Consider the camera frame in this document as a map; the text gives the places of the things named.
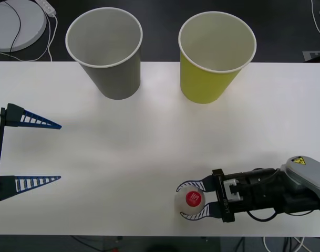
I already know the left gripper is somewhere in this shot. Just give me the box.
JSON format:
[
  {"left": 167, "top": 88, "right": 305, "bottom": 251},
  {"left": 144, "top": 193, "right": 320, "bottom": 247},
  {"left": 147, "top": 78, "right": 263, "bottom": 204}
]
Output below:
[{"left": 0, "top": 103, "right": 63, "bottom": 202}]

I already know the white power strip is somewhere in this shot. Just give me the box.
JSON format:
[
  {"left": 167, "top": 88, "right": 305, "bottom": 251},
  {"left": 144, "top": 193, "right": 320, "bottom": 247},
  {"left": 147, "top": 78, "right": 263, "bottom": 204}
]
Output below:
[{"left": 34, "top": 0, "right": 57, "bottom": 17}]

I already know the white power strip cable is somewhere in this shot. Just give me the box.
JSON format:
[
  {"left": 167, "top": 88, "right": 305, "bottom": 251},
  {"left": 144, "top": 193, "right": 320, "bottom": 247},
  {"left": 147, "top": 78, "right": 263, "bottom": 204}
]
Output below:
[{"left": 0, "top": 14, "right": 58, "bottom": 62}]

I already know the thin black cable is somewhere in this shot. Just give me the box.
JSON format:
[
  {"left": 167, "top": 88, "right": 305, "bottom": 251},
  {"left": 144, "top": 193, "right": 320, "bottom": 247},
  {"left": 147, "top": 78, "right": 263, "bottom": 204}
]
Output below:
[{"left": 1, "top": 0, "right": 22, "bottom": 53}]

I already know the grey marker plate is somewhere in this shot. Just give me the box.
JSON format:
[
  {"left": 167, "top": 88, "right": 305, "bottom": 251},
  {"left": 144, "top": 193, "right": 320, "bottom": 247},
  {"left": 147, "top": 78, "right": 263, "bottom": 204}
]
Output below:
[{"left": 302, "top": 50, "right": 320, "bottom": 63}]

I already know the round pale grey floor plate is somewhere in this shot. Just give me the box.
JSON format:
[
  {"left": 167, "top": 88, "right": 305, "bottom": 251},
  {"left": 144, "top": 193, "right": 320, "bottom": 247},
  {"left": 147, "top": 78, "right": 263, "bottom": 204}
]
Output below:
[{"left": 0, "top": 0, "right": 48, "bottom": 53}]

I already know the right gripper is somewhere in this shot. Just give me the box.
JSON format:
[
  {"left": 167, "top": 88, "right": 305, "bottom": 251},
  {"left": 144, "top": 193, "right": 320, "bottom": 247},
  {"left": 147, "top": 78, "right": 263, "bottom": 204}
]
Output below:
[{"left": 176, "top": 169, "right": 258, "bottom": 224}]

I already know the grey plastic bin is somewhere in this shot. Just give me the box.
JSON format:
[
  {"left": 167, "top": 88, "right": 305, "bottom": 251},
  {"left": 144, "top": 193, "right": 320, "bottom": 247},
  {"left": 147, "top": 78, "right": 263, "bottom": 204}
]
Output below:
[{"left": 65, "top": 7, "right": 144, "bottom": 101}]

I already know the clear bottle with red cap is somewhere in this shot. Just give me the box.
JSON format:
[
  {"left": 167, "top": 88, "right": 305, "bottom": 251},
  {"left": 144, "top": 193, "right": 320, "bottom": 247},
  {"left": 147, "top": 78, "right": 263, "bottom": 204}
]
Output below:
[{"left": 174, "top": 185, "right": 207, "bottom": 215}]

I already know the yellow-green plastic bin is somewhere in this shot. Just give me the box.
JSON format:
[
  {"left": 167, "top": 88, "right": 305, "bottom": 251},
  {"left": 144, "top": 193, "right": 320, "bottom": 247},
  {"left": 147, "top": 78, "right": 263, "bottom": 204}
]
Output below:
[{"left": 178, "top": 10, "right": 257, "bottom": 104}]

